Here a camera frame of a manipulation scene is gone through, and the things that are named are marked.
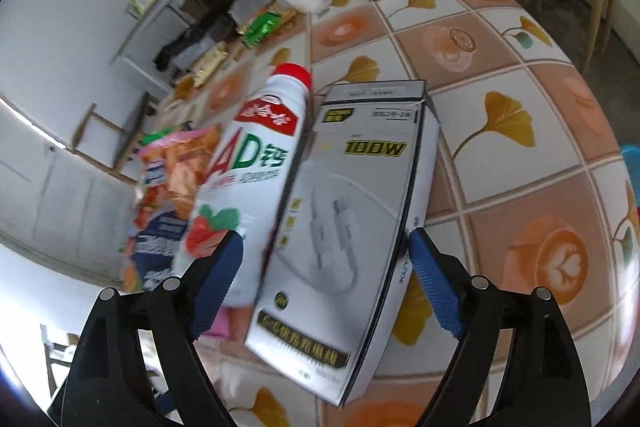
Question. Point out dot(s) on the white door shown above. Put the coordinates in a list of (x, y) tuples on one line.
[(57, 210)]

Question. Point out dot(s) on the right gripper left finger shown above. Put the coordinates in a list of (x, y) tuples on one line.
[(136, 362)]

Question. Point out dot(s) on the small wooden stool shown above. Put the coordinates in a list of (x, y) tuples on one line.
[(126, 138)]

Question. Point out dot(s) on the yellow snack packet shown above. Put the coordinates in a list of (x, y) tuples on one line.
[(206, 66)]

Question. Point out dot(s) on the gold sachet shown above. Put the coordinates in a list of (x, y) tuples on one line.
[(183, 88)]

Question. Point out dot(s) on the white charger cable box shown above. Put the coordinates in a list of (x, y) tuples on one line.
[(339, 268)]

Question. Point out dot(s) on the pink blue cracker bag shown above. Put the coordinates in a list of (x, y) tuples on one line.
[(173, 169)]

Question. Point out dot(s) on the white red-capped milk bottle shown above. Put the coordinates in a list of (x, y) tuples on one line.
[(246, 178)]

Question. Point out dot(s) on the small green wrapper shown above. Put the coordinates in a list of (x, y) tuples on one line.
[(259, 27)]

